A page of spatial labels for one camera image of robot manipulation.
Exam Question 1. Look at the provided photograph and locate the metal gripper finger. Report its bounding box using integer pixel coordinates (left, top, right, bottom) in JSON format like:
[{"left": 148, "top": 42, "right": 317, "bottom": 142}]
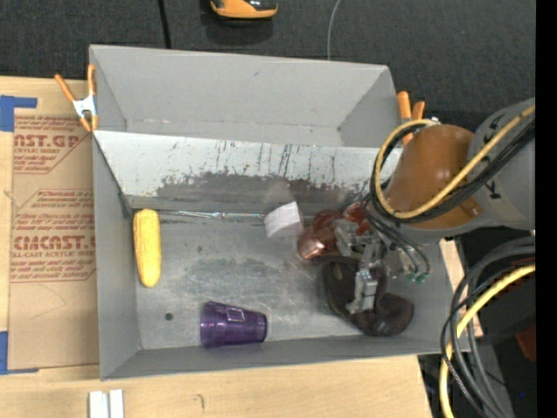
[
  {"left": 333, "top": 219, "right": 366, "bottom": 259},
  {"left": 345, "top": 267, "right": 379, "bottom": 315}
]

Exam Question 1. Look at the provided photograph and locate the red-brown shiny round object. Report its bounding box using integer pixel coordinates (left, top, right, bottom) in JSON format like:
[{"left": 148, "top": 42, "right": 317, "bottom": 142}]
[{"left": 297, "top": 209, "right": 346, "bottom": 261}]

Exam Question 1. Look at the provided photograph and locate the white ribbed paper piece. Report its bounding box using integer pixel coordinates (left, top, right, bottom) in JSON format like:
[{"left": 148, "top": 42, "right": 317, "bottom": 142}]
[{"left": 263, "top": 201, "right": 305, "bottom": 239}]

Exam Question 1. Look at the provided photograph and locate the grey metal bin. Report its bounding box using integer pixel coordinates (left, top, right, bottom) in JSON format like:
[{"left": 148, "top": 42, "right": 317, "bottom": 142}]
[{"left": 88, "top": 44, "right": 473, "bottom": 381}]

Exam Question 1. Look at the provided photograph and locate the purple clear plastic cup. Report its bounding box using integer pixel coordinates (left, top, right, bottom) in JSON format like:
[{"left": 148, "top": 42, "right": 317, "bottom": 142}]
[{"left": 199, "top": 300, "right": 268, "bottom": 349}]

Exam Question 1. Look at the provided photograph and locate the yellow toy corn cob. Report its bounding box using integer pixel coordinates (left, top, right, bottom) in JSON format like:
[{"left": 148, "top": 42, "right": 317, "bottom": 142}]
[{"left": 132, "top": 208, "right": 163, "bottom": 289}]

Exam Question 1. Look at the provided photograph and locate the brown cardboard board red print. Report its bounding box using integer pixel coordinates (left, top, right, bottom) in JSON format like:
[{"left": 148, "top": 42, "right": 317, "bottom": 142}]
[{"left": 0, "top": 75, "right": 102, "bottom": 376}]

